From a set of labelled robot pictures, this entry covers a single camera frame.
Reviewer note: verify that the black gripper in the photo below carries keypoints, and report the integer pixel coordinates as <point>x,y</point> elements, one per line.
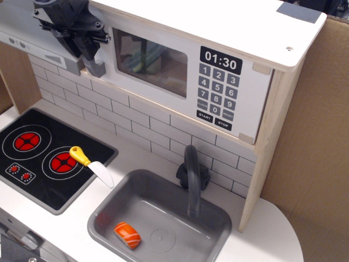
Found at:
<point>66,18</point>

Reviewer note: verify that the white toy microwave door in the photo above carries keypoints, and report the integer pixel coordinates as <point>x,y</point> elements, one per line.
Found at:
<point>196,79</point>

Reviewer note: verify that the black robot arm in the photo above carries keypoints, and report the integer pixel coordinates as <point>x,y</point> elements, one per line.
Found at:
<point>73,25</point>

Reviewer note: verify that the wooden microwave cabinet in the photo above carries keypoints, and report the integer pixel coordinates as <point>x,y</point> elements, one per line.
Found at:
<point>253,30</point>

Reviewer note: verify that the grey range hood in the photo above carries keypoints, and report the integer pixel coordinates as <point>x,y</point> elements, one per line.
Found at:
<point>21,30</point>

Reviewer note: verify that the green toy vegetable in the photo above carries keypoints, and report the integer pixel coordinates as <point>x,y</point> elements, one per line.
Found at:
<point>146,60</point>

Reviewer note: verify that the black toy stove top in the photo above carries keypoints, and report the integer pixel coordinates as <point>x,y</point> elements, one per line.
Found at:
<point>35,159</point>

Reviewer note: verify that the dark grey toy faucet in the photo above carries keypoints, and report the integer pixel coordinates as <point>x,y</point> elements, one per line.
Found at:
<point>193,179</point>

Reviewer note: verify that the grey toy sink basin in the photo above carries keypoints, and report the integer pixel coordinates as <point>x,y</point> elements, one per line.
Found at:
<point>158,210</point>

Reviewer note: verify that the orange salmon sushi toy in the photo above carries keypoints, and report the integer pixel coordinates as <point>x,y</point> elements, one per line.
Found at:
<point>127,234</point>

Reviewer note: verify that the grey oven front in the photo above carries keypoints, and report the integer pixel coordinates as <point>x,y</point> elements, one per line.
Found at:
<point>20,243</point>

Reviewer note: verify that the grey tape patch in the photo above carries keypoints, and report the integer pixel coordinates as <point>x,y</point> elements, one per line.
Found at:
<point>299,12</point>

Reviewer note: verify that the brown cardboard panel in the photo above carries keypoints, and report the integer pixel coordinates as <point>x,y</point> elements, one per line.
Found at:
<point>308,177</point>

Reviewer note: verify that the yellow handled toy knife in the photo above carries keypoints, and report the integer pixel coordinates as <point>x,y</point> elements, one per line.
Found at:
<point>97,167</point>

